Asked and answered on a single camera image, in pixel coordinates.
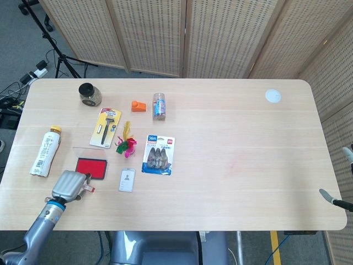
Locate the black tripod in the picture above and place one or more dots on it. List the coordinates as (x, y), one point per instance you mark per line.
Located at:
(59, 53)

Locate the glass jar black lid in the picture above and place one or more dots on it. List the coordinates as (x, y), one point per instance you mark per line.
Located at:
(90, 95)

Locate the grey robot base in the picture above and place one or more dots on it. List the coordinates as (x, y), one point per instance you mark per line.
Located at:
(165, 248)

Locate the orange plastic block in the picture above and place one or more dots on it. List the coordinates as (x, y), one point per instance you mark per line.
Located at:
(139, 106)

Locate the red ink pad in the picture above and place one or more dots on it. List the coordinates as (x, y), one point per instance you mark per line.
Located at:
(91, 166)

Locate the white bottle yellow cap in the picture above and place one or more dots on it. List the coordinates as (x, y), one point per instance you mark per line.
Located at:
(45, 153)

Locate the razor in yellow blister pack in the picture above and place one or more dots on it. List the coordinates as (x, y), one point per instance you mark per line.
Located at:
(106, 128)

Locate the grey ID badge holder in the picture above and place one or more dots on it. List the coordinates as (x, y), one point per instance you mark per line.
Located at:
(127, 180)

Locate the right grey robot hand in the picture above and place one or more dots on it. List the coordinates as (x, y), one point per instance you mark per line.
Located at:
(350, 182)

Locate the colourful feather shuttlecock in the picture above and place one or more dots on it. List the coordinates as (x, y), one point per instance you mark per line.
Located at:
(127, 145)

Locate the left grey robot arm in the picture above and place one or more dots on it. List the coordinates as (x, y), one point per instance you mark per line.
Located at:
(41, 226)

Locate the blue correction tape pack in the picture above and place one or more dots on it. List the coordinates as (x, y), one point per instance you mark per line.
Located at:
(158, 156)

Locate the metal table leg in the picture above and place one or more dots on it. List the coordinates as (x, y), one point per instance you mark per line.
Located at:
(240, 248)

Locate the clear plastic bottle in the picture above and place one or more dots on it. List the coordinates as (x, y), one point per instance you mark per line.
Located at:
(159, 106)

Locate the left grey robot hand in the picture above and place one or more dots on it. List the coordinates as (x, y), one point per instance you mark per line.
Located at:
(67, 185)

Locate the white power strip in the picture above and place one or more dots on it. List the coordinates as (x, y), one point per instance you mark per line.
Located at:
(38, 73)

